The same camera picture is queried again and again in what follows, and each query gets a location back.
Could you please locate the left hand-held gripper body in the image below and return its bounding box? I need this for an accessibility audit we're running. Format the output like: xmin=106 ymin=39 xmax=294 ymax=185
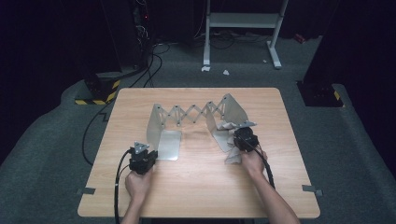
xmin=128 ymin=142 xmax=151 ymax=175

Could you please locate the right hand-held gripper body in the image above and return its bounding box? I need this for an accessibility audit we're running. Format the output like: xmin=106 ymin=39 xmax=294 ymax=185
xmin=233 ymin=121 xmax=260 ymax=153

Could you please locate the expandable silver metal bookend rack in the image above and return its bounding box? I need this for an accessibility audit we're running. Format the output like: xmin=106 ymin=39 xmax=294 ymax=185
xmin=146 ymin=92 xmax=250 ymax=161

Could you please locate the grey cloth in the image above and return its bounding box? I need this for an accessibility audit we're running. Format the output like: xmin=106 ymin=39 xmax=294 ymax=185
xmin=216 ymin=120 xmax=250 ymax=165

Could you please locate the person's right hand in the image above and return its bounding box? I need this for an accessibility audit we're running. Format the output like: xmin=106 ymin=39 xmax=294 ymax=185
xmin=240 ymin=148 xmax=269 ymax=179

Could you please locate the person's left hand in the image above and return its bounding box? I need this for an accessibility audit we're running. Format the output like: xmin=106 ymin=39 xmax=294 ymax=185
xmin=124 ymin=167 xmax=154 ymax=201

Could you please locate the black yellow striped stand base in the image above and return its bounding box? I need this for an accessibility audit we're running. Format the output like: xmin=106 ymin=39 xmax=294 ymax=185
xmin=74 ymin=73 xmax=121 ymax=105
xmin=296 ymin=80 xmax=346 ymax=108

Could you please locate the white metal stand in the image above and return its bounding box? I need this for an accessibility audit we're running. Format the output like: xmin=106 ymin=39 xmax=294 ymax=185
xmin=203 ymin=0 xmax=289 ymax=70

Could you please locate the right hand-held gripper black cable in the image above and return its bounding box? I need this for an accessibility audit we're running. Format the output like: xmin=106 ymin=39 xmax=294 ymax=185
xmin=244 ymin=136 xmax=276 ymax=190

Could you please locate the hand-held gripper black cable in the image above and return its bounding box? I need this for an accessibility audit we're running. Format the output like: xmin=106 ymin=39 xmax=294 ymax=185
xmin=244 ymin=136 xmax=276 ymax=190
xmin=113 ymin=148 xmax=134 ymax=224

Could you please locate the left hand-held gripper black cable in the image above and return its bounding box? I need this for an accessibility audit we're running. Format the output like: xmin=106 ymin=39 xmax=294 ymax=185
xmin=113 ymin=148 xmax=134 ymax=224

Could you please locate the black floor cable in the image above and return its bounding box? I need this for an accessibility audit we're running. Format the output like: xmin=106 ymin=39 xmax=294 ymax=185
xmin=81 ymin=54 xmax=163 ymax=166

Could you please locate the tangle of black cables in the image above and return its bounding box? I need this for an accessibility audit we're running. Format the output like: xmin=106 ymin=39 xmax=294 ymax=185
xmin=192 ymin=29 xmax=272 ymax=50

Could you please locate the dark equipment rack with wires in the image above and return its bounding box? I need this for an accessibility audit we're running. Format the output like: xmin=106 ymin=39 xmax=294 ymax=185
xmin=130 ymin=0 xmax=157 ymax=69

